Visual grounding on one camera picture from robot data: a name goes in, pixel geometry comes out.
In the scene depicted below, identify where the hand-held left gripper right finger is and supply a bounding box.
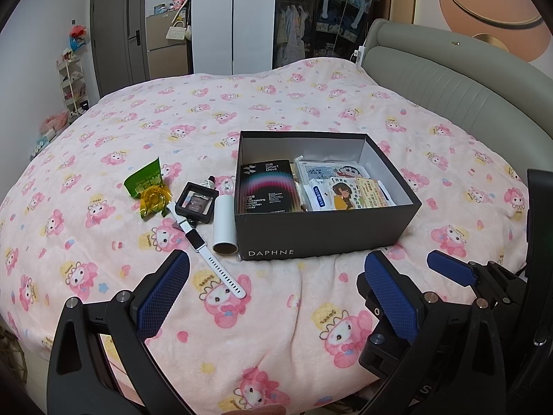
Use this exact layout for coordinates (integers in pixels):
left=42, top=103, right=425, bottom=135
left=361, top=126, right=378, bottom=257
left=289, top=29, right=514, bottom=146
left=355, top=250, right=506, bottom=415

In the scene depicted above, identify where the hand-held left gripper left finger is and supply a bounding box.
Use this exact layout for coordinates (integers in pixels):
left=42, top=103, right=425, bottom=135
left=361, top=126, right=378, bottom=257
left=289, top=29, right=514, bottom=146
left=47, top=249, right=195, bottom=415

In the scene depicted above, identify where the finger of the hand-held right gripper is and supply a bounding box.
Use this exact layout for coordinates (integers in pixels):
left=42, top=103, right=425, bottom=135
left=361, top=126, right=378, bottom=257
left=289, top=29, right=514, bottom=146
left=426, top=250, right=530, bottom=312

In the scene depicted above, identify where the white smartwatch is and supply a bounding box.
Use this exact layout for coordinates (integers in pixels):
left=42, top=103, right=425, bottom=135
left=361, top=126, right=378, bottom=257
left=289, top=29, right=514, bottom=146
left=166, top=201, right=247, bottom=299

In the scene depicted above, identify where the black square display case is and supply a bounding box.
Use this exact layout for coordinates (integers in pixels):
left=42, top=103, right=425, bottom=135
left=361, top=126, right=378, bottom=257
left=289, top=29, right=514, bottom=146
left=175, top=183, right=215, bottom=225

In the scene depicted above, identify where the white lint roller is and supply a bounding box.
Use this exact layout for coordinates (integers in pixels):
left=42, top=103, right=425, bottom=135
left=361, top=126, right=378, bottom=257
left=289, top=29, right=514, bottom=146
left=213, top=194, right=239, bottom=257

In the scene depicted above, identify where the green yellow snack packet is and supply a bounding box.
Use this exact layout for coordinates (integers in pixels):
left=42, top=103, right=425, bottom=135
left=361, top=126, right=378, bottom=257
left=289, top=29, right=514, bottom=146
left=124, top=158, right=174, bottom=222

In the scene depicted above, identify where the black cardboard box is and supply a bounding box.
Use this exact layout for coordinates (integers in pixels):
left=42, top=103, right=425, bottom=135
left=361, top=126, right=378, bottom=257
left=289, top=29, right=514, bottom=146
left=234, top=130, right=423, bottom=262

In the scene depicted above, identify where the yellow green paper packet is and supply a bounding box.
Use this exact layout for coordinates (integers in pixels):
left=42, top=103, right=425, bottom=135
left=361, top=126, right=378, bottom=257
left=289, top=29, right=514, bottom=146
left=355, top=177, right=396, bottom=209

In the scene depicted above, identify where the packet with girl figure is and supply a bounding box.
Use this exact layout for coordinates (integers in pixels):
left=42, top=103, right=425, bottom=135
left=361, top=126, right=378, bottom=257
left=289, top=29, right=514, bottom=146
left=326, top=176, right=363, bottom=210

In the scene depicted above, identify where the white wet wipe packet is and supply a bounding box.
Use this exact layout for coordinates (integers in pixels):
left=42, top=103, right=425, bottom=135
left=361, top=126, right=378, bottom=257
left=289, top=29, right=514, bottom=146
left=301, top=182, right=335, bottom=212

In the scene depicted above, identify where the blue white cartoon packet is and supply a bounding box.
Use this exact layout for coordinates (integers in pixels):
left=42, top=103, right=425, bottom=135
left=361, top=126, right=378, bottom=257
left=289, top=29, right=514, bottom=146
left=297, top=158, right=372, bottom=186

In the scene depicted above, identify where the black screen protector box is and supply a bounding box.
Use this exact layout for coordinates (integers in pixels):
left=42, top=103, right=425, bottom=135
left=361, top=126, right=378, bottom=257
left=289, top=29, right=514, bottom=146
left=239, top=159, right=302, bottom=216

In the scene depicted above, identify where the wicker basket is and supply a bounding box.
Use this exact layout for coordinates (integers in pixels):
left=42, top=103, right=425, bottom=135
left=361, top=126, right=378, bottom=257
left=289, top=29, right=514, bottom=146
left=0, top=326, right=27, bottom=377

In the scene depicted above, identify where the grey padded headboard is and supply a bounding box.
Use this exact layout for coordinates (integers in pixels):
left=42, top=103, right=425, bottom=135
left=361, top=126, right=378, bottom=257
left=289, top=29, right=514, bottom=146
left=360, top=18, right=553, bottom=277

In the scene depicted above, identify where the stack of small boxes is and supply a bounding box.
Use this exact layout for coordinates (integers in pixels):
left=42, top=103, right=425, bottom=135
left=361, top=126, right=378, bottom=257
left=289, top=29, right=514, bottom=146
left=29, top=132, right=59, bottom=158

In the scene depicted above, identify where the pink printed blanket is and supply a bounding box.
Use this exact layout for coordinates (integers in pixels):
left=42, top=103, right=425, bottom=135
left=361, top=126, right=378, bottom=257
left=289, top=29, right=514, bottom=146
left=0, top=57, right=536, bottom=415

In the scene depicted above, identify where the white shelf rack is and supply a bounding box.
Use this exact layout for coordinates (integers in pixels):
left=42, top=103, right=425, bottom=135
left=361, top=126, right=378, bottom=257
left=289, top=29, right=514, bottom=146
left=56, top=54, right=93, bottom=115

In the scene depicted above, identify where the beige fridge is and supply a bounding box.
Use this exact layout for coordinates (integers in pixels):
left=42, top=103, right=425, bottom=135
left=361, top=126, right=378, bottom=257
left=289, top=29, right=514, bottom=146
left=145, top=11, right=193, bottom=82

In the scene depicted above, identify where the grey door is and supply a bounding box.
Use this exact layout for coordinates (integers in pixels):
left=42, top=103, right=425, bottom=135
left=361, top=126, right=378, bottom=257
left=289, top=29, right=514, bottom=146
left=90, top=0, right=150, bottom=99

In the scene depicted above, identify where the white wardrobe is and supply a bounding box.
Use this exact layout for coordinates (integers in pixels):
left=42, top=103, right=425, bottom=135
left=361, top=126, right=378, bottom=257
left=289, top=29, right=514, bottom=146
left=191, top=0, right=279, bottom=76

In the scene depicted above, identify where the glass door wardrobe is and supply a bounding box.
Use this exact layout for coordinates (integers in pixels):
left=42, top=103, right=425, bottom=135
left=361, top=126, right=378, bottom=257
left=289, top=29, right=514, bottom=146
left=273, top=0, right=361, bottom=70

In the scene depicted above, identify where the round wall decoration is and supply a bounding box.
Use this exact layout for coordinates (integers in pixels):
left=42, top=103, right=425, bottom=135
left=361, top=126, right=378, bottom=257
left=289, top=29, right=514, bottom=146
left=436, top=0, right=553, bottom=65

